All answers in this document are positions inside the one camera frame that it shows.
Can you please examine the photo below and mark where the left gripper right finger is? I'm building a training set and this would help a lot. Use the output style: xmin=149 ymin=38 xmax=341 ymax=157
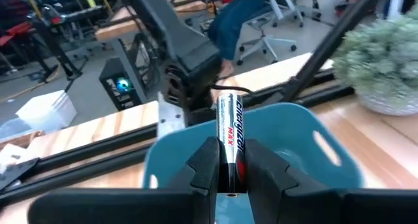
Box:
xmin=244 ymin=138 xmax=418 ymax=224

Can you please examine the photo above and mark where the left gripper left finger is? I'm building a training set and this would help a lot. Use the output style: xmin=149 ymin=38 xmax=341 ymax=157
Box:
xmin=27 ymin=136 xmax=221 ymax=224

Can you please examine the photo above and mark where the Energizer Max battery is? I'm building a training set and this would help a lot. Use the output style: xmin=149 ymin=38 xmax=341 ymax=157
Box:
xmin=216 ymin=92 xmax=248 ymax=195

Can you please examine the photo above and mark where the teal plastic bin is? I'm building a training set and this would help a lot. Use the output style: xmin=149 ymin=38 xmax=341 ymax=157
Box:
xmin=142 ymin=102 xmax=365 ymax=224

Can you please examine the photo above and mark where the black computer tower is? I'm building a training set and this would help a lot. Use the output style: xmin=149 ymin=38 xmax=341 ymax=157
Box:
xmin=98 ymin=56 xmax=148 ymax=112

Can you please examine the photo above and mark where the white office chair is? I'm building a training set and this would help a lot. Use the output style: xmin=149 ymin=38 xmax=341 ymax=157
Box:
xmin=236 ymin=0 xmax=323 ymax=67

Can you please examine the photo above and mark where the person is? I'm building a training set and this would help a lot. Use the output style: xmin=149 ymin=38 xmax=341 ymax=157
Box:
xmin=208 ymin=0 xmax=274 ymax=80

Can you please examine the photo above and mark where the clear plastic bin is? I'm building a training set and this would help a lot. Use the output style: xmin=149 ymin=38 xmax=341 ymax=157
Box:
xmin=14 ymin=89 xmax=78 ymax=134

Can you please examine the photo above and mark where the wooden workbench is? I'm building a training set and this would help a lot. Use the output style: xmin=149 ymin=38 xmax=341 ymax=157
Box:
xmin=94 ymin=0 xmax=236 ymax=44

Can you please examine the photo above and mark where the green potted plant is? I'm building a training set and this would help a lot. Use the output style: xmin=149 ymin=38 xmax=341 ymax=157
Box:
xmin=331 ymin=1 xmax=418 ymax=117

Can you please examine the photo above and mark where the silver mounting bracket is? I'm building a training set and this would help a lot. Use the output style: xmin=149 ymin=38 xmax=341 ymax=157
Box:
xmin=157 ymin=91 xmax=187 ymax=140

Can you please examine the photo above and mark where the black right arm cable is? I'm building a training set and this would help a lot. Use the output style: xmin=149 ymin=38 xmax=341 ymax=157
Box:
xmin=210 ymin=83 xmax=259 ymax=96

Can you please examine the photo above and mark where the black aluminium table frame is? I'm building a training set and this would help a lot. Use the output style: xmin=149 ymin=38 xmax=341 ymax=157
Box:
xmin=0 ymin=0 xmax=391 ymax=207

